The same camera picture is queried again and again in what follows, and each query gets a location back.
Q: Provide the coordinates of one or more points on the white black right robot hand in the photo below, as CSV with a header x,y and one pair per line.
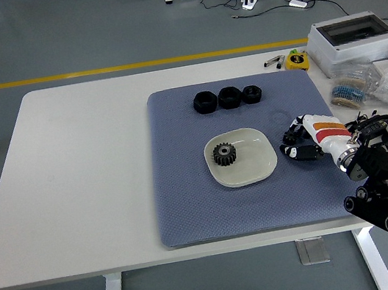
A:
x,y
328,137

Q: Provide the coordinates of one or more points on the large black hex nut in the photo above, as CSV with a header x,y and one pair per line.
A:
x,y
229,97
204,102

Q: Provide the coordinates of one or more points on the blue-grey textured mat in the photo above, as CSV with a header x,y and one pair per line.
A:
x,y
190,209

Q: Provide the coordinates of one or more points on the white square plate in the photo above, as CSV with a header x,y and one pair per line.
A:
x,y
253,165

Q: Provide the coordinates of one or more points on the small black marker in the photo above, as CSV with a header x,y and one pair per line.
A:
x,y
279,64

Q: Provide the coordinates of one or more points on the yellow floor tape line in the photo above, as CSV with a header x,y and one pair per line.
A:
x,y
92,72

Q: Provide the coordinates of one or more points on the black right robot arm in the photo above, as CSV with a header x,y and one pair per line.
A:
x,y
371,160

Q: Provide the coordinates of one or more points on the grey electrical enclosure box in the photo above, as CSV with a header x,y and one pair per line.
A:
x,y
349,48

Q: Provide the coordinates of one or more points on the metal floor plate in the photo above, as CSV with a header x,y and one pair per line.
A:
x,y
312,251

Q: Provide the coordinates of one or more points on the small black hex nut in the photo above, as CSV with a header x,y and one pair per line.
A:
x,y
252,93

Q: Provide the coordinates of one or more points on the yellow tape measure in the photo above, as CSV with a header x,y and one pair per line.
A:
x,y
296,61

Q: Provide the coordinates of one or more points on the white power adapter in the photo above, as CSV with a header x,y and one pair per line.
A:
x,y
297,3

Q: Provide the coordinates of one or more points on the large black gear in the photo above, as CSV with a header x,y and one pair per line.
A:
x,y
224,156

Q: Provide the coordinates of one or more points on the silver metal tool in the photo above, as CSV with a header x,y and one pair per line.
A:
x,y
271,62

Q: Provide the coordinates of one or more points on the bag of blue resistors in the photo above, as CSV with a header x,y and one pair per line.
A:
x,y
347,91

